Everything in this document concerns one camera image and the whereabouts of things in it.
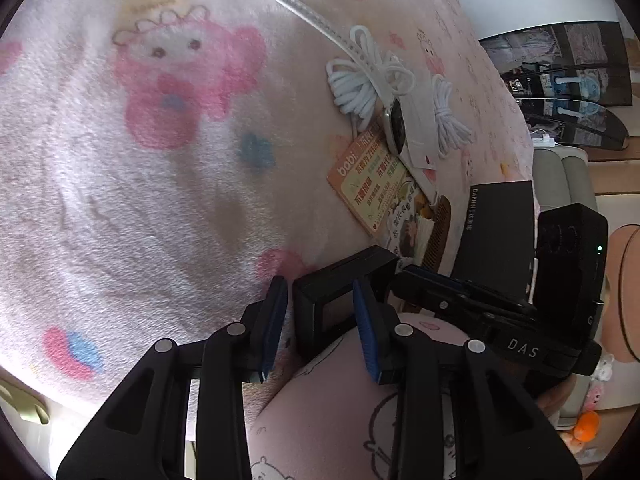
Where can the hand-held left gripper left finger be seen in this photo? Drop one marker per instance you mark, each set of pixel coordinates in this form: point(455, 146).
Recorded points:
point(267, 332)

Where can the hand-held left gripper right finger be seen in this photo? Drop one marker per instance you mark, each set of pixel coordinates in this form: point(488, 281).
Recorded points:
point(367, 340)

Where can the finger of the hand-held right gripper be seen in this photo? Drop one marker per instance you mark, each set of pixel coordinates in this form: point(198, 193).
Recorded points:
point(442, 305)
point(435, 278)

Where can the brown wooden comb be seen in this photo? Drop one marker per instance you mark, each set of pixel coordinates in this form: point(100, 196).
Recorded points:
point(437, 235)

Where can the small black screen device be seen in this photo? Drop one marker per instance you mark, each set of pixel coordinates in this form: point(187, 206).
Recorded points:
point(325, 305)

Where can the food picture snack packet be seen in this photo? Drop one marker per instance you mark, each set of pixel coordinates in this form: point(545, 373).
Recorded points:
point(407, 230)

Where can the black cardboard box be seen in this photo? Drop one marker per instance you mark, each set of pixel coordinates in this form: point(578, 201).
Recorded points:
point(500, 230)

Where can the orange label packet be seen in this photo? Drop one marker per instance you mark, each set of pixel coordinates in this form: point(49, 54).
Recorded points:
point(360, 185)

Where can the white smartwatch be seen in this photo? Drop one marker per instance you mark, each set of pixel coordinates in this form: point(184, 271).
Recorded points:
point(395, 130)

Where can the white snap pouch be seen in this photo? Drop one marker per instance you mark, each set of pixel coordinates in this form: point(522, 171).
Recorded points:
point(417, 120)

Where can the person's right hand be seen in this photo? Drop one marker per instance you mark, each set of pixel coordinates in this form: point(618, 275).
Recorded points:
point(555, 397)

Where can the peach round ball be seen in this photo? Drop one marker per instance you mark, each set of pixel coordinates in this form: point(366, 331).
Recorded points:
point(625, 300)

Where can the grey padded headboard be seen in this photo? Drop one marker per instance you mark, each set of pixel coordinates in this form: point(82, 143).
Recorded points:
point(550, 175)

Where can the orange toy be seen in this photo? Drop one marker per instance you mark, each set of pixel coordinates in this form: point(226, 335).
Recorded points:
point(586, 425)

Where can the pink printed blanket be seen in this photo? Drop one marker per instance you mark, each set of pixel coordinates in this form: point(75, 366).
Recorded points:
point(150, 210)

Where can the glass display cabinet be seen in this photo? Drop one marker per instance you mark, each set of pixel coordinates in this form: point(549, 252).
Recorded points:
point(575, 85)

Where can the olive green cloth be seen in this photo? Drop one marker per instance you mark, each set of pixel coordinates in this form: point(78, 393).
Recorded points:
point(25, 402)

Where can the white wardrobe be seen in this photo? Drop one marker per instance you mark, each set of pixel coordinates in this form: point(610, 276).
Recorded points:
point(540, 5)

